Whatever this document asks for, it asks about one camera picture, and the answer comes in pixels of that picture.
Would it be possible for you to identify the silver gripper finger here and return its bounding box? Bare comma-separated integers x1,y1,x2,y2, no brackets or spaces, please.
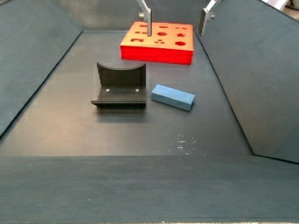
199,0,218,35
136,0,152,37

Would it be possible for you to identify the black curved fixture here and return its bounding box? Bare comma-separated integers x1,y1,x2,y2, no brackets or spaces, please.
91,64,146,107

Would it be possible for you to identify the red foam shape-sorter block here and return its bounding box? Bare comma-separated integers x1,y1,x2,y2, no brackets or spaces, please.
120,22,194,65

